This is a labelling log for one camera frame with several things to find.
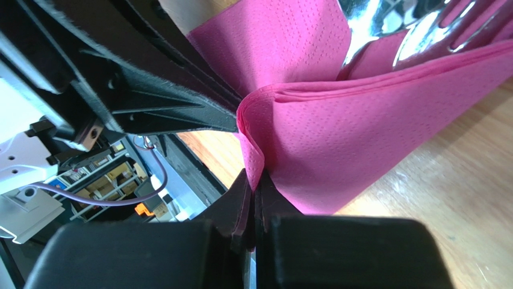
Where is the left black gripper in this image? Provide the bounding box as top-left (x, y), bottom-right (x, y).
top-left (1, 1), bottom-right (242, 169)

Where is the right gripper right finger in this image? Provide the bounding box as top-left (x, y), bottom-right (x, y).
top-left (254, 170), bottom-right (304, 241)

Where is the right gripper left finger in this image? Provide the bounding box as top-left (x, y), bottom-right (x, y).
top-left (192, 169), bottom-right (253, 256)

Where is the magenta paper napkin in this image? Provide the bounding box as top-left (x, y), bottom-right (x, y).
top-left (187, 1), bottom-right (512, 214)

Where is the silver spoon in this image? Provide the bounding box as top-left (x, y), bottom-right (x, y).
top-left (337, 0), bottom-right (425, 80)

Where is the silver fork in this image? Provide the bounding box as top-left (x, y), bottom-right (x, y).
top-left (393, 1), bottom-right (512, 70)

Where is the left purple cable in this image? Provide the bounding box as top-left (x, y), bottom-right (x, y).
top-left (28, 136), bottom-right (169, 208)

